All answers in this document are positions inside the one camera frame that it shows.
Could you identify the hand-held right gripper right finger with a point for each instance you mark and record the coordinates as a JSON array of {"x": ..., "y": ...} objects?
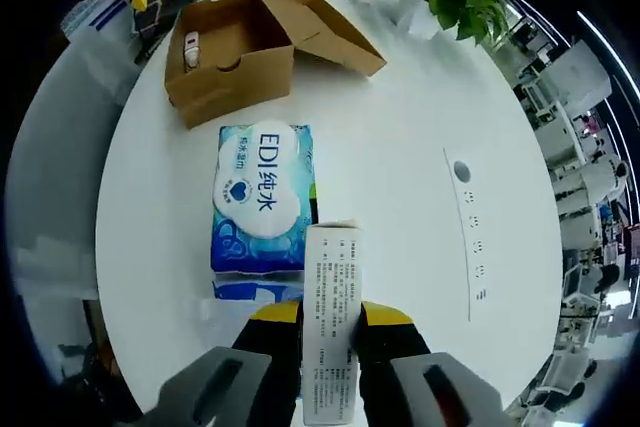
[{"x": 425, "y": 392}]

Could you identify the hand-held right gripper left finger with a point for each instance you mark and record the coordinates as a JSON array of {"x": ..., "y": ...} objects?
[{"x": 210, "y": 392}]

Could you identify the white blue tissue pack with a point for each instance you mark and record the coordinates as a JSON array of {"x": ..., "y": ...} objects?
[{"x": 250, "y": 289}]

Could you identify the brown cardboard shoe box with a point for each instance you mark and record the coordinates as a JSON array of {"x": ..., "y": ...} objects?
[{"x": 225, "y": 82}]

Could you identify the white medicine box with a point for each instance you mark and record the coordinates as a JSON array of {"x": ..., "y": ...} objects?
[{"x": 330, "y": 287}]

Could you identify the blue soft wet wipes pack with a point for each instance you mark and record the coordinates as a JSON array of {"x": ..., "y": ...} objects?
[{"x": 260, "y": 187}]

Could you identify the white table socket strip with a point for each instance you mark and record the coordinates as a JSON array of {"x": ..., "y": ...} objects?
[{"x": 472, "y": 227}]

